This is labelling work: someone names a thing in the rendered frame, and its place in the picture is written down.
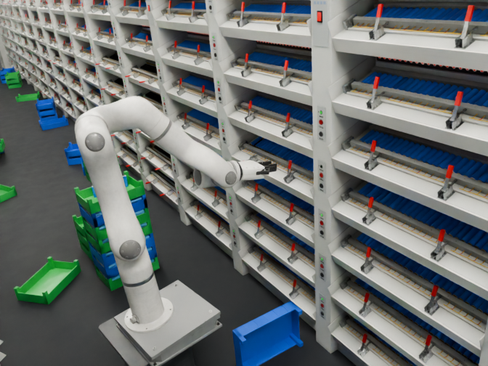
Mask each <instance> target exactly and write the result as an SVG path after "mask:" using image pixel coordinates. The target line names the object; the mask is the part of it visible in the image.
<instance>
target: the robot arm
mask: <svg viewBox="0 0 488 366"><path fill-rule="evenodd" d="M129 129H139V130H141V131H142V132H143V133H145V134H146V135H148V137H149V138H151V139H152V140H153V141H154V142H156V143H157V144H158V145H160V146H161V147H162V148H163V149H164V150H166V151H167V152H168V153H170V154H171V155H172V156H174V157H175V158H176V159H178V160H180V161H181V162H183V163H186V164H188V165H190V166H192V167H194V168H195V169H194V174H193V176H194V180H195V183H196V185H197V187H199V188H201V189H202V188H207V187H224V188H229V187H233V186H234V185H235V184H236V183H237V182H239V181H240V180H254V179H263V178H264V176H263V175H262V174H269V172H274V171H276V170H277V164H276V163H273V164H272V162H271V161H270V160H269V161H264V162H263V163H262V162H255V161H253V160H245V161H240V162H237V161H234V160H230V161H225V160H224V159H223V158H222V157H221V156H220V155H218V154H217V153H215V152H214V151H213V150H211V149H209V148H208V147H206V146H204V145H202V144H200V143H198V142H196V141H195V140H193V139H192V138H190V137H189V136H188V135H187V134H186V133H185V132H183V131H182V130H181V129H180V128H179V127H178V126H177V125H176V124H175V123H174V122H172V121H171V120H170V119H169V118H168V117H166V116H165V115H164V114H163V113H162V112H161V111H159V109H157V108H156V107H155V106H154V105H152V104H151V103H150V102H148V101H147V100H146V99H144V98H142V97H136V96H133V97H127V98H124V99H121V100H118V101H117V102H113V103H110V104H108V105H102V106H99V107H95V108H92V109H91V110H88V111H86V112H85V113H84V114H82V115H81V116H79V117H78V119H77V120H76V123H75V134H76V141H77V144H78V148H79V150H80V153H81V157H82V158H83V161H84V164H85V167H86V169H87V171H88V174H89V177H90V179H91V183H92V185H93V188H94V191H95V193H96V196H97V199H98V202H99V206H100V208H101V212H102V216H103V219H104V222H105V226H106V230H107V236H108V240H109V244H110V248H111V251H112V252H113V255H114V257H115V262H116V264H117V268H118V272H119V275H120V277H121V281H122V283H123V288H124V290H125V293H126V297H127V299H128V303H129V306H130V309H129V310H128V311H127V313H126V315H125V318H124V322H125V324H126V327H127V328H128V329H129V330H130V331H132V332H135V333H147V332H151V331H154V330H157V329H158V328H161V327H162V326H164V325H165V324H166V323H167V322H168V321H169V320H170V319H171V317H172V315H173V313H174V308H173V305H172V303H171V302H170V301H169V300H168V299H166V298H162V297H160V292H159V289H158V284H157V281H156V279H155V273H154V271H153V266H152V263H151V260H150V256H149V253H148V251H147V247H146V241H145V235H144V233H143V231H142V228H141V226H140V223H139V221H138V219H137V217H136V215H135V213H134V209H133V207H132V205H131V201H130V199H129V195H128V193H127V190H126V186H125V183H124V180H123V177H122V173H121V170H120V167H119V164H118V159H117V156H116V154H115V149H114V146H113V142H112V139H111V137H110V134H112V133H116V132H119V131H126V130H129ZM264 169H266V170H264Z"/></svg>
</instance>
